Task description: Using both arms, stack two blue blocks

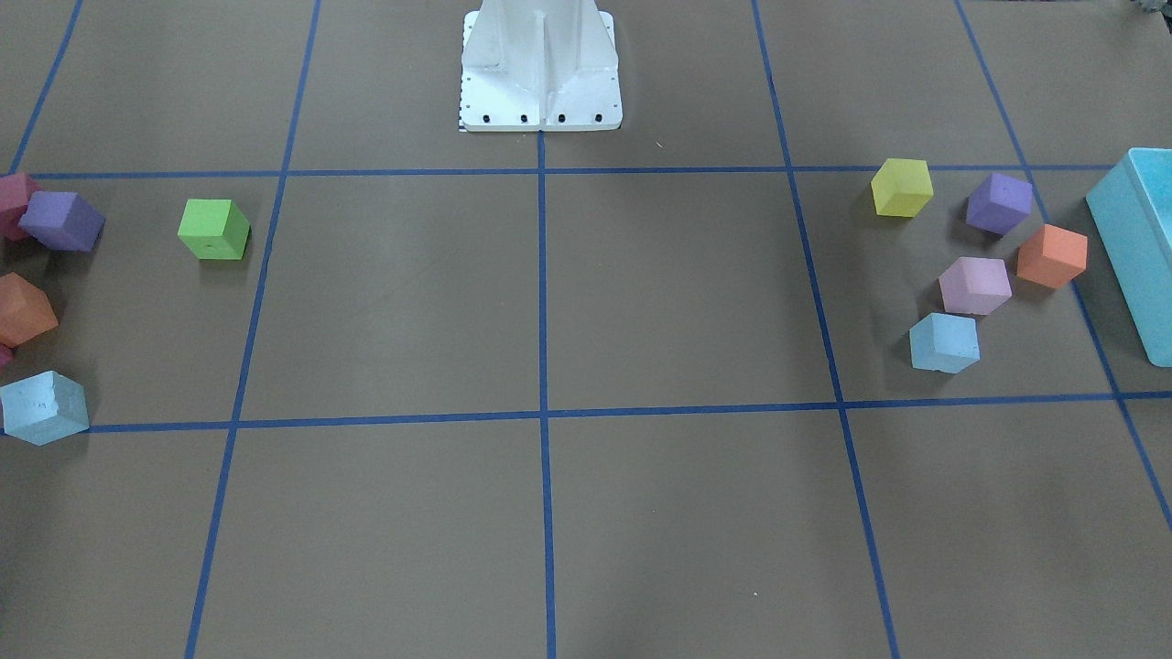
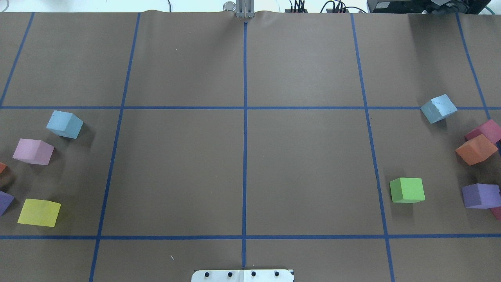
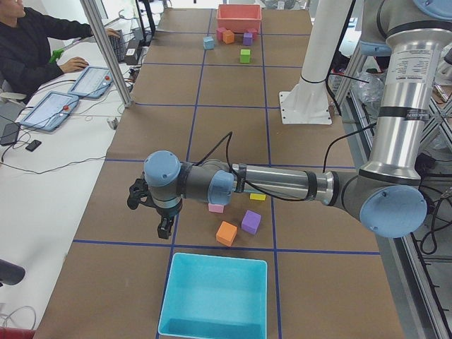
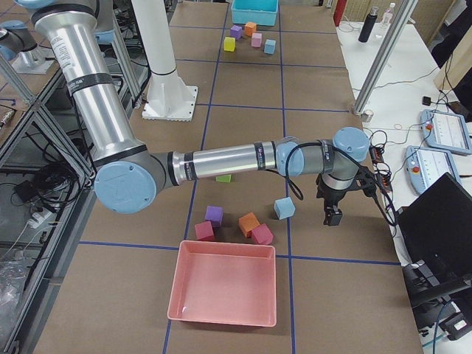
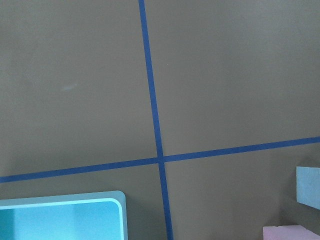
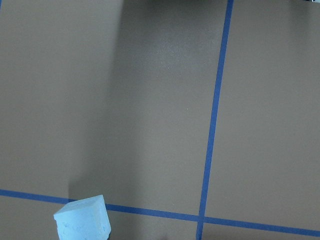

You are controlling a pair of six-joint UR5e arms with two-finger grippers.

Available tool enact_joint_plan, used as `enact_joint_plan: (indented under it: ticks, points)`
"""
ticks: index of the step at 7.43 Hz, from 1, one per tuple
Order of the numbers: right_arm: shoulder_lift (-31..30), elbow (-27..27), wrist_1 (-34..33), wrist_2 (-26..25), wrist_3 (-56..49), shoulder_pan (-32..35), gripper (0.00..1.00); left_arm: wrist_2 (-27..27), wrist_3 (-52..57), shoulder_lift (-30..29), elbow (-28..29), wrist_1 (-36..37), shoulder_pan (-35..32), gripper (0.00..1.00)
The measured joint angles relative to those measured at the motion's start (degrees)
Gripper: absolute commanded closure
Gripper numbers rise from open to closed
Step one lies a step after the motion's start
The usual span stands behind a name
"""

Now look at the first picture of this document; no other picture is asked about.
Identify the purple foam block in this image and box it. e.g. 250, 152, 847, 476
18, 190, 105, 252
965, 172, 1034, 236

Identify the pink foam block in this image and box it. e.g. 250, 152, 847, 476
938, 257, 1013, 315

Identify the orange foam block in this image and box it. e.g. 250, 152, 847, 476
1016, 224, 1089, 288
1, 274, 59, 349

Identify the cyan plastic bin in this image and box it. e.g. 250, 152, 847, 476
1086, 147, 1171, 368

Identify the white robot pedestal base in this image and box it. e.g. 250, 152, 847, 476
458, 1, 624, 133

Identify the green foam block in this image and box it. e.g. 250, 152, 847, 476
177, 199, 251, 260

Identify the yellow foam block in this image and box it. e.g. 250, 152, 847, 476
871, 157, 935, 219

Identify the magenta foam block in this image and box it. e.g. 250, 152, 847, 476
1, 172, 41, 242

